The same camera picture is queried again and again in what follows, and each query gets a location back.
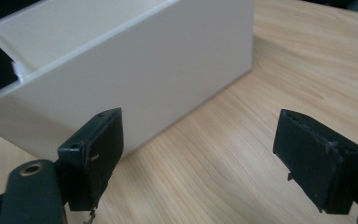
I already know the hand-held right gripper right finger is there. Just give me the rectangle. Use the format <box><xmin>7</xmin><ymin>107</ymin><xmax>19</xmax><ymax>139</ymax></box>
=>
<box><xmin>272</xmin><ymin>108</ymin><xmax>358</xmax><ymax>216</ymax></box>

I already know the white box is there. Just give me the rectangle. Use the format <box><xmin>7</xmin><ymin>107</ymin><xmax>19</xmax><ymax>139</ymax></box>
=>
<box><xmin>0</xmin><ymin>0</ymin><xmax>256</xmax><ymax>161</ymax></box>

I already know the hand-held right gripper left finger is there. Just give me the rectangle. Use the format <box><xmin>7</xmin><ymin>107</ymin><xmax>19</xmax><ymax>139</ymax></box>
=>
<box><xmin>57</xmin><ymin>106</ymin><xmax>125</xmax><ymax>213</ymax></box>

